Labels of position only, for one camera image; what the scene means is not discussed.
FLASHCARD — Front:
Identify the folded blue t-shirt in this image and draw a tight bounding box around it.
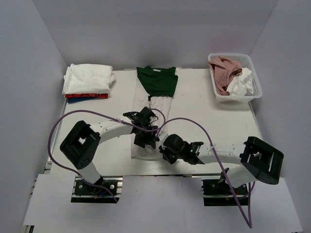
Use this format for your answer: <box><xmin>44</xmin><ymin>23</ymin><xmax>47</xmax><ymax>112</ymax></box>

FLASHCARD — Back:
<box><xmin>67</xmin><ymin>97</ymin><xmax>106</xmax><ymax>104</ymax></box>

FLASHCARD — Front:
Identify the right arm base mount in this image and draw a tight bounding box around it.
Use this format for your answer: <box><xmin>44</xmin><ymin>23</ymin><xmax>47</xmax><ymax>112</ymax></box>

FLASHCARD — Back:
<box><xmin>202</xmin><ymin>179</ymin><xmax>248</xmax><ymax>207</ymax></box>

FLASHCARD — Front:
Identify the white plastic laundry basket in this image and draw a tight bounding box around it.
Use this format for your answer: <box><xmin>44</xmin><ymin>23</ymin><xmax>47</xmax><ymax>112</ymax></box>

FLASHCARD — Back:
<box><xmin>208</xmin><ymin>53</ymin><xmax>262</xmax><ymax>103</ymax></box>

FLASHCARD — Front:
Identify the white green Charlie Brown t-shirt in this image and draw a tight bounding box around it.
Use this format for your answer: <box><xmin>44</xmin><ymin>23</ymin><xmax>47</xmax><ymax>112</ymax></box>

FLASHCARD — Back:
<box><xmin>130</xmin><ymin>66</ymin><xmax>179</xmax><ymax>161</ymax></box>

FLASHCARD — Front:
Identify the pink t-shirt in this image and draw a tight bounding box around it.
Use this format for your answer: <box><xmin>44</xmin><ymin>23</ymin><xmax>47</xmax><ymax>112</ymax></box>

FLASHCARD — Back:
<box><xmin>208</xmin><ymin>56</ymin><xmax>242</xmax><ymax>96</ymax></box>

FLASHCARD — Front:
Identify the folded red t-shirt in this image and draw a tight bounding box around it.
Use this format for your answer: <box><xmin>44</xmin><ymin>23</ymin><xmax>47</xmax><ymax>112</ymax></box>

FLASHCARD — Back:
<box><xmin>65</xmin><ymin>93</ymin><xmax>109</xmax><ymax>99</ymax></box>

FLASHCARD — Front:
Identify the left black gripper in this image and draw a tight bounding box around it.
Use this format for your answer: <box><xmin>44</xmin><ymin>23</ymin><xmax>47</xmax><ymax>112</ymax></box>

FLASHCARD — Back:
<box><xmin>134</xmin><ymin>124</ymin><xmax>158</xmax><ymax>149</ymax></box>

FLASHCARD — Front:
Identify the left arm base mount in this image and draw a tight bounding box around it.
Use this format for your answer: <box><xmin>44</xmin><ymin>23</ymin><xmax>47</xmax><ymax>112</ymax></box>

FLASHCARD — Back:
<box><xmin>71</xmin><ymin>177</ymin><xmax>123</xmax><ymax>204</ymax></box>

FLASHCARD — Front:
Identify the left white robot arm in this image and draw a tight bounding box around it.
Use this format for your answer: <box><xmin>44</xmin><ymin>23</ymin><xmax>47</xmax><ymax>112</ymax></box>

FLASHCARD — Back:
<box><xmin>60</xmin><ymin>107</ymin><xmax>158</xmax><ymax>194</ymax></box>

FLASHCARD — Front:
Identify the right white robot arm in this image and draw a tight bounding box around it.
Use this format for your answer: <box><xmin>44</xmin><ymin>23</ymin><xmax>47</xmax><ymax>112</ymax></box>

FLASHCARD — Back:
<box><xmin>157</xmin><ymin>133</ymin><xmax>284</xmax><ymax>194</ymax></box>

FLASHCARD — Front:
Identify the folded white t-shirt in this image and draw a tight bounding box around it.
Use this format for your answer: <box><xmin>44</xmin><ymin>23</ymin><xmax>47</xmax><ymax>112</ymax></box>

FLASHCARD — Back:
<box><xmin>62</xmin><ymin>64</ymin><xmax>116</xmax><ymax>95</ymax></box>

